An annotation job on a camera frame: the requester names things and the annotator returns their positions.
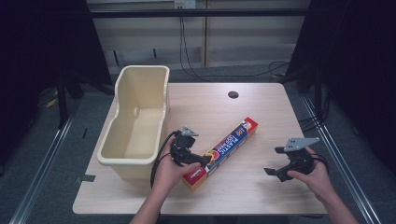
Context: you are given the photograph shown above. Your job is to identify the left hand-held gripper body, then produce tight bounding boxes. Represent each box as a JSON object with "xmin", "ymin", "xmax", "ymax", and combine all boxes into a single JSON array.
[{"xmin": 169, "ymin": 125, "xmax": 200, "ymax": 167}]

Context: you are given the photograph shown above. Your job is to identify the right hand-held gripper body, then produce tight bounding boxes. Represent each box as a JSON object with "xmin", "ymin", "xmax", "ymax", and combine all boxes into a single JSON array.
[{"xmin": 275, "ymin": 136, "xmax": 321, "ymax": 183}]

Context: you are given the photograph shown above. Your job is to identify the red and blue wrap box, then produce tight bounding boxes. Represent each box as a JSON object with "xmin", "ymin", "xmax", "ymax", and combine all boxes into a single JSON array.
[{"xmin": 181, "ymin": 117, "xmax": 259, "ymax": 191}]

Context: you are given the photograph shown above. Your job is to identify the person's right hand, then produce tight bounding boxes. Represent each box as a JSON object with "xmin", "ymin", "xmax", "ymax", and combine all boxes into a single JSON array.
[{"xmin": 286, "ymin": 147, "xmax": 336, "ymax": 203}]

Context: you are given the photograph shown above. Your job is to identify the person's left hand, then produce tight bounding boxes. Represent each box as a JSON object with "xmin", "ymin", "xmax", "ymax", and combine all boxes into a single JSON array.
[{"xmin": 151, "ymin": 145, "xmax": 203, "ymax": 200}]

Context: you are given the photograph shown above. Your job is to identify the cream plastic bin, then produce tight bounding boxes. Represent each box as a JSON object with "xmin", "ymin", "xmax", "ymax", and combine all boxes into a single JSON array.
[{"xmin": 96, "ymin": 64, "xmax": 171, "ymax": 181}]

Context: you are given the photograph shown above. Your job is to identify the black tape piece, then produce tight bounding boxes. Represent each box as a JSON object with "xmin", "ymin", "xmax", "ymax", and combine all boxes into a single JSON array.
[{"xmin": 74, "ymin": 174, "xmax": 97, "ymax": 184}]

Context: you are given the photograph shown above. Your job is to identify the black curtain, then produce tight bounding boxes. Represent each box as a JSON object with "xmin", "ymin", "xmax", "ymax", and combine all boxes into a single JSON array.
[
  {"xmin": 0, "ymin": 0, "xmax": 114, "ymax": 175},
  {"xmin": 281, "ymin": 0, "xmax": 396, "ymax": 175}
]

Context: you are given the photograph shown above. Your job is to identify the black stand leg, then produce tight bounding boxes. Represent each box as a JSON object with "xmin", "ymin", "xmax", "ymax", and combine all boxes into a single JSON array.
[{"xmin": 56, "ymin": 74, "xmax": 70, "ymax": 130}]

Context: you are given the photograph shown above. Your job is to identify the black horizontal bar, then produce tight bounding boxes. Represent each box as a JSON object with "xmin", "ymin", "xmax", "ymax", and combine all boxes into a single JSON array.
[{"xmin": 89, "ymin": 8, "xmax": 310, "ymax": 19}]

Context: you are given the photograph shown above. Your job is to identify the white power outlet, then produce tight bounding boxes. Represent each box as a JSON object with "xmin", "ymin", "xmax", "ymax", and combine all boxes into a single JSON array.
[{"xmin": 174, "ymin": 0, "xmax": 197, "ymax": 10}]

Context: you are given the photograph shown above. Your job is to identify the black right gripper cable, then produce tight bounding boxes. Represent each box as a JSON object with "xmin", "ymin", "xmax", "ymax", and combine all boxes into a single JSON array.
[{"xmin": 310, "ymin": 152, "xmax": 330, "ymax": 175}]

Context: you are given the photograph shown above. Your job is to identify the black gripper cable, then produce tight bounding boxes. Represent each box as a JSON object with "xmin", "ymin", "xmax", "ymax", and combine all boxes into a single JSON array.
[
  {"xmin": 149, "ymin": 130, "xmax": 181, "ymax": 189},
  {"xmin": 310, "ymin": 152, "xmax": 330, "ymax": 175}
]

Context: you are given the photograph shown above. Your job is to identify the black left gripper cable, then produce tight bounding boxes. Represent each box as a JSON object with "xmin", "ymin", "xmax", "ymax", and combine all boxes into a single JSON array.
[{"xmin": 149, "ymin": 130, "xmax": 181, "ymax": 189}]

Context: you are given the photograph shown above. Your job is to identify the metal floor rail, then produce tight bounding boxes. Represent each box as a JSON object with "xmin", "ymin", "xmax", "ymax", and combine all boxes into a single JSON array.
[
  {"xmin": 300, "ymin": 92, "xmax": 382, "ymax": 224},
  {"xmin": 8, "ymin": 114, "xmax": 75, "ymax": 224}
]

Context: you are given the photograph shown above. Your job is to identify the bundle of black floor cables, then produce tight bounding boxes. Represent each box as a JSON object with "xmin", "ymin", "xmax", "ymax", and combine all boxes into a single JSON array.
[{"xmin": 298, "ymin": 90, "xmax": 332, "ymax": 134}]

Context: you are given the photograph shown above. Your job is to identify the black wall cable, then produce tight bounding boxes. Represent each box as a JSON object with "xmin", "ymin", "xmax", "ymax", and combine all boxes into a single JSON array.
[{"xmin": 178, "ymin": 17, "xmax": 291, "ymax": 84}]

